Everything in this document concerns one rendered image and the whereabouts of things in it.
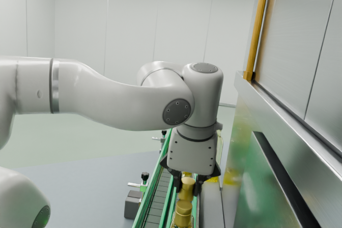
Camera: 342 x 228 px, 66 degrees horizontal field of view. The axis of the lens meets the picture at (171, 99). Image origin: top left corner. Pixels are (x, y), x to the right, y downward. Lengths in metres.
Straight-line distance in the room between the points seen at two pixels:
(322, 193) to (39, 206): 0.54
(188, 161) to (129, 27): 5.98
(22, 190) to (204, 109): 0.38
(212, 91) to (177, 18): 5.81
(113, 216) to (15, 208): 0.66
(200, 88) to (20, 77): 0.27
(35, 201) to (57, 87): 0.32
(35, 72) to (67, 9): 6.63
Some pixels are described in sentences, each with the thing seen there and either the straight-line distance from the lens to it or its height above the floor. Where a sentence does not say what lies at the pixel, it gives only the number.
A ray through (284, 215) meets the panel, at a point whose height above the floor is 1.30.
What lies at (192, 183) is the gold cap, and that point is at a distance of 0.62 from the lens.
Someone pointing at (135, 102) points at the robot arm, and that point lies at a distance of 0.37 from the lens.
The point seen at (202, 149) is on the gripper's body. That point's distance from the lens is 0.53.
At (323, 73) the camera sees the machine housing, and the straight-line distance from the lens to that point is 0.39.
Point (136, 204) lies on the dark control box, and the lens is 1.15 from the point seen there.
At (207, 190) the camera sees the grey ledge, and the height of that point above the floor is 0.88.
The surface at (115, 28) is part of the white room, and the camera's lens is 6.55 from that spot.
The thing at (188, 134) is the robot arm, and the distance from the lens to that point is 0.50.
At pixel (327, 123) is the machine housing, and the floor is 1.42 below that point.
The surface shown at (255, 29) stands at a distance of 0.81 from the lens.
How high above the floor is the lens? 1.50
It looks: 14 degrees down
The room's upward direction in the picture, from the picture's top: 6 degrees clockwise
